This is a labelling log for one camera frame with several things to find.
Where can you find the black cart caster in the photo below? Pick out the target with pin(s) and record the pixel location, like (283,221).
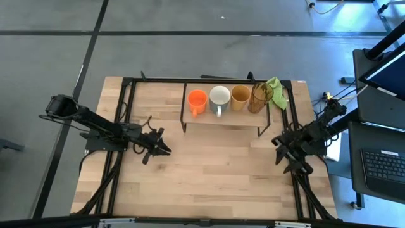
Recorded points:
(357,202)

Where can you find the black front crossbar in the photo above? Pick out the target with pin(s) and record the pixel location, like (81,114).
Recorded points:
(202,221)

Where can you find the black slanted pole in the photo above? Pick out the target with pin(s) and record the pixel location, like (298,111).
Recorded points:
(386,39)

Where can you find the black flat screen monitor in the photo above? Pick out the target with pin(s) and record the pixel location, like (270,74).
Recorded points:
(386,74)

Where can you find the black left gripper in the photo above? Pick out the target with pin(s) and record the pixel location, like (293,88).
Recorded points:
(148,141)

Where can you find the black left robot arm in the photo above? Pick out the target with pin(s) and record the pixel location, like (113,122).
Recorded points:
(95,122)

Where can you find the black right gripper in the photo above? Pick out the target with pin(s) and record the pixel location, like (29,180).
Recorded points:
(292,144)

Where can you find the orange plastic mug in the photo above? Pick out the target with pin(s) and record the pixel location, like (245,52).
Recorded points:
(197,99)

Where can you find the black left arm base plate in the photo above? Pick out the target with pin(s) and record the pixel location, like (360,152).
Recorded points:
(106,144)

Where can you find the wooden shelf black metal legs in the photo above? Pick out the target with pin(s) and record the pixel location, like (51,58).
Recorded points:
(221,119)

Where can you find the grey furniture foot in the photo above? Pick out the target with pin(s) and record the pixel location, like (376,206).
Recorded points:
(11,145)

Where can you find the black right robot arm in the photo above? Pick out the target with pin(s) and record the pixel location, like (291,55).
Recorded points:
(326,123)

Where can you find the black table rig frame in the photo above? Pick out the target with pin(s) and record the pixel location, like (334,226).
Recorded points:
(158,80)

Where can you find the amber faceted glass tumbler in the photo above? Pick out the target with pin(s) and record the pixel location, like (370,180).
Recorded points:
(260,98)

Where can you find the mustard yellow plastic cup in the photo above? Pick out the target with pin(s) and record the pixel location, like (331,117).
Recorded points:
(240,96)

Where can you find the black laptop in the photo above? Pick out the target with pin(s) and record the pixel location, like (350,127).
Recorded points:
(379,164)
(367,104)

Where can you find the green cloth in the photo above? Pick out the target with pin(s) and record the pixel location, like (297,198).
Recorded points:
(278,93)

